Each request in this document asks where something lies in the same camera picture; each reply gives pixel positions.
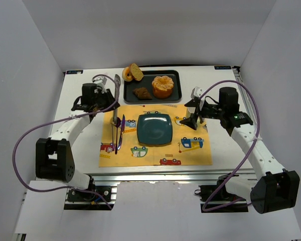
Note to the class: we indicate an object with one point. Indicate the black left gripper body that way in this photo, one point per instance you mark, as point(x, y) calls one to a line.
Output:
point(108, 98)

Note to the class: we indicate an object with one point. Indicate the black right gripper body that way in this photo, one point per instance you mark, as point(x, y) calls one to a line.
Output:
point(198, 110)

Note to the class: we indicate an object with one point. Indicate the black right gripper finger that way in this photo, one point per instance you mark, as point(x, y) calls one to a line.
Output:
point(191, 121)
point(192, 103)

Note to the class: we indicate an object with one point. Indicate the brown chocolate bread piece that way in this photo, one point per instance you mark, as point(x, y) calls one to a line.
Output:
point(142, 93)

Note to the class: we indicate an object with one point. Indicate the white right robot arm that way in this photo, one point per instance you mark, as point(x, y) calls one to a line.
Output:
point(275, 187)

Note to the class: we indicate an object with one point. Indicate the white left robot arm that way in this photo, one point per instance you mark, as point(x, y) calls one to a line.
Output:
point(54, 158)

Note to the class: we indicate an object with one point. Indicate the light green mug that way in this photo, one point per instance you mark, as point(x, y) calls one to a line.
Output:
point(190, 110)

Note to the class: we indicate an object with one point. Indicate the purple iridescent spoon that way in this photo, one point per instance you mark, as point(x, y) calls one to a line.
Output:
point(117, 125)

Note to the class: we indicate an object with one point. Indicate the black baking tray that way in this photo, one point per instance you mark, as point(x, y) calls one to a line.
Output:
point(149, 75)

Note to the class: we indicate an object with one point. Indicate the purple iridescent knife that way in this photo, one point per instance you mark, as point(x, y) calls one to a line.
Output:
point(121, 132)

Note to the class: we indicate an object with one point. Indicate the glazed donut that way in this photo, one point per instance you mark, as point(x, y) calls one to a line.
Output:
point(126, 75)

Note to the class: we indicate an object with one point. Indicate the orange bundt cake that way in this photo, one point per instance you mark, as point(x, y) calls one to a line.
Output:
point(162, 86)

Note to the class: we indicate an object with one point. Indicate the teal square plate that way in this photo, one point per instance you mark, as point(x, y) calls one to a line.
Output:
point(154, 129)

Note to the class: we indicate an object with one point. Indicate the yellow car print placemat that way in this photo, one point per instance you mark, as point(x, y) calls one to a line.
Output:
point(188, 146)

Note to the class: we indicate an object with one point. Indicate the sliced baguette piece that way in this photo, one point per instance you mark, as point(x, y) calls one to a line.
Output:
point(136, 72)

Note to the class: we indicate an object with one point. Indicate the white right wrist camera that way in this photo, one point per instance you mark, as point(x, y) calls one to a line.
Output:
point(197, 93)

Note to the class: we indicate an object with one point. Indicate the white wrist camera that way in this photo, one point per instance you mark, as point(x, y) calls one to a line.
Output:
point(100, 81)
point(197, 93)

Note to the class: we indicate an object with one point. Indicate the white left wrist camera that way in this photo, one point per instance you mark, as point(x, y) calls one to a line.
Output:
point(100, 81)

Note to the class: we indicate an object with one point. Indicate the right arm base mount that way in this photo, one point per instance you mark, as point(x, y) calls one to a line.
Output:
point(222, 197)

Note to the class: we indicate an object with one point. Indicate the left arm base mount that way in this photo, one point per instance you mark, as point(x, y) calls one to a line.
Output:
point(104, 200)

